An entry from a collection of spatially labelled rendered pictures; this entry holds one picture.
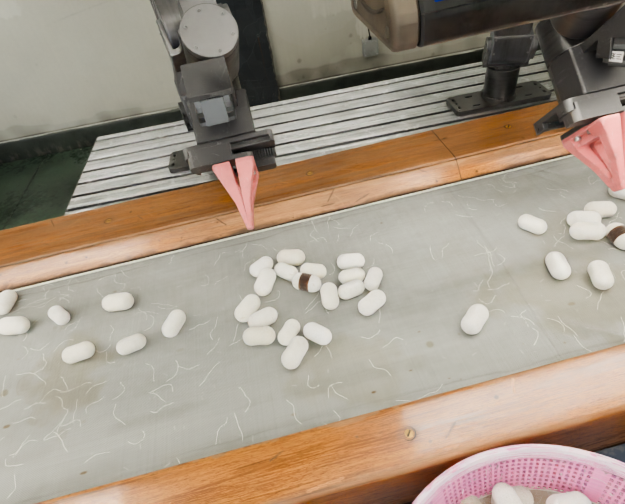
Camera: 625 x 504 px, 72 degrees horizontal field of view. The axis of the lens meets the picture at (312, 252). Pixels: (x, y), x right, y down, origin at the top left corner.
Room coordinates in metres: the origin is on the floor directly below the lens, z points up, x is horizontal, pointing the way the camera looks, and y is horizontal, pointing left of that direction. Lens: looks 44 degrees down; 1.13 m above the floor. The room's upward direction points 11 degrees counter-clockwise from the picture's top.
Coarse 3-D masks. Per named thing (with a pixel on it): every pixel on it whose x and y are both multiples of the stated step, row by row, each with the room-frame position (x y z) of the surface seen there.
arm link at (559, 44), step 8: (544, 24) 0.47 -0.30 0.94; (536, 32) 0.49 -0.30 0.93; (544, 32) 0.47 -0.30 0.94; (552, 32) 0.46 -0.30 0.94; (544, 40) 0.47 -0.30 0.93; (552, 40) 0.46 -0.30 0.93; (560, 40) 0.45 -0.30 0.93; (568, 40) 0.44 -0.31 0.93; (576, 40) 0.44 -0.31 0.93; (584, 40) 0.43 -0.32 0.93; (544, 48) 0.46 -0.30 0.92; (552, 48) 0.45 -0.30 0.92; (560, 48) 0.44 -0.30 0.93; (568, 48) 0.44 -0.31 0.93; (544, 56) 0.46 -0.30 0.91; (552, 56) 0.45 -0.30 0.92
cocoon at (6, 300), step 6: (0, 294) 0.41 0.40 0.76; (6, 294) 0.41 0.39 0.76; (12, 294) 0.41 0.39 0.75; (0, 300) 0.40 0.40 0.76; (6, 300) 0.40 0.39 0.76; (12, 300) 0.40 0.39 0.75; (0, 306) 0.39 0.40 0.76; (6, 306) 0.39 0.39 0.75; (12, 306) 0.40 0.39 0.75; (0, 312) 0.38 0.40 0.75; (6, 312) 0.39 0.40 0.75
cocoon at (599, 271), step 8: (592, 264) 0.28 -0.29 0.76; (600, 264) 0.28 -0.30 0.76; (592, 272) 0.27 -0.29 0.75; (600, 272) 0.27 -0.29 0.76; (608, 272) 0.27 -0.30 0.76; (592, 280) 0.27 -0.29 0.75; (600, 280) 0.26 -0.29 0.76; (608, 280) 0.26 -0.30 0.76; (600, 288) 0.26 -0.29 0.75; (608, 288) 0.25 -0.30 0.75
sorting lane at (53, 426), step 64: (448, 192) 0.47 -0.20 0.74; (512, 192) 0.44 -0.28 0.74; (576, 192) 0.42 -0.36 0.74; (192, 256) 0.43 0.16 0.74; (256, 256) 0.41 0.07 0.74; (320, 256) 0.39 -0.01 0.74; (384, 256) 0.37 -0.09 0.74; (448, 256) 0.35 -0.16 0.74; (512, 256) 0.33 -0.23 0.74; (576, 256) 0.31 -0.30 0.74; (128, 320) 0.34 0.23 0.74; (192, 320) 0.32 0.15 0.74; (320, 320) 0.29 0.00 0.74; (384, 320) 0.27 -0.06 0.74; (448, 320) 0.26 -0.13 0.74; (512, 320) 0.24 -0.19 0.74; (576, 320) 0.23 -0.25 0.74; (0, 384) 0.28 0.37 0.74; (64, 384) 0.27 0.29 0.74; (128, 384) 0.25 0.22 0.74; (192, 384) 0.24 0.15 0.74; (256, 384) 0.23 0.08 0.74; (320, 384) 0.21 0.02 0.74; (384, 384) 0.20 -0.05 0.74; (448, 384) 0.19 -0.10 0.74; (0, 448) 0.21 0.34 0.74; (64, 448) 0.20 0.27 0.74; (128, 448) 0.18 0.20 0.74; (192, 448) 0.17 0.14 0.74
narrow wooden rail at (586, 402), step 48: (480, 384) 0.17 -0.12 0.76; (528, 384) 0.16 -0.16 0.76; (576, 384) 0.15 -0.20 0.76; (624, 384) 0.15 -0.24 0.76; (336, 432) 0.15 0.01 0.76; (384, 432) 0.15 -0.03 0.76; (432, 432) 0.14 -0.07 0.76; (480, 432) 0.13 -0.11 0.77; (528, 432) 0.12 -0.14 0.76; (576, 432) 0.12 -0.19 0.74; (624, 432) 0.13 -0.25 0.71; (144, 480) 0.14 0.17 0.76; (192, 480) 0.14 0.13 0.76; (240, 480) 0.13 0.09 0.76; (288, 480) 0.12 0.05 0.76; (336, 480) 0.12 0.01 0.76; (384, 480) 0.11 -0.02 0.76; (432, 480) 0.11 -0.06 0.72
